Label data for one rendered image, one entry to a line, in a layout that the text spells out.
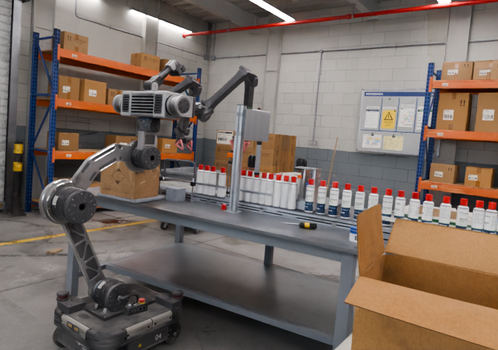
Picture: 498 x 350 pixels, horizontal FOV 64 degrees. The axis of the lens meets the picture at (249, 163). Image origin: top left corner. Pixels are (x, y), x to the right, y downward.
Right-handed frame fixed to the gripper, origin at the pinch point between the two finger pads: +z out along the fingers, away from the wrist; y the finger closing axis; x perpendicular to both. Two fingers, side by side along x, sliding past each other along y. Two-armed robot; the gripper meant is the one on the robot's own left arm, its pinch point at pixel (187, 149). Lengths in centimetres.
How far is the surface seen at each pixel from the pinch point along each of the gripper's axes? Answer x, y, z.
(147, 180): 6, -46, 23
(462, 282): -145, -113, 145
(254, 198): -40, -10, 66
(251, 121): -72, -23, 29
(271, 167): 95, 297, -46
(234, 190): -39, -25, 59
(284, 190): -61, -8, 73
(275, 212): -49, -12, 82
